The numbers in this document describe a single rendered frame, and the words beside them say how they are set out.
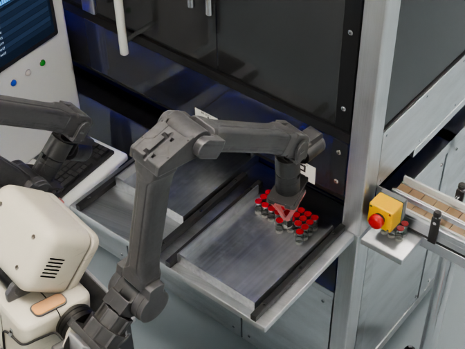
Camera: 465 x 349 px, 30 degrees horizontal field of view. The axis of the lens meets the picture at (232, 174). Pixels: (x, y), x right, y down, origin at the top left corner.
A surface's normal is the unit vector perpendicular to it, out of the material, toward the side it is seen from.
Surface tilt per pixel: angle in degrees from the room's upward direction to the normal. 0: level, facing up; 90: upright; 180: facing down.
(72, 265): 90
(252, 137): 93
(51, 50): 90
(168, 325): 0
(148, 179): 81
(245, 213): 0
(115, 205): 0
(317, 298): 90
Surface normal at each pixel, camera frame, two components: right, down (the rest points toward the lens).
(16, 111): 0.77, 0.51
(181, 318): -0.01, -0.73
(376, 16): -0.63, 0.53
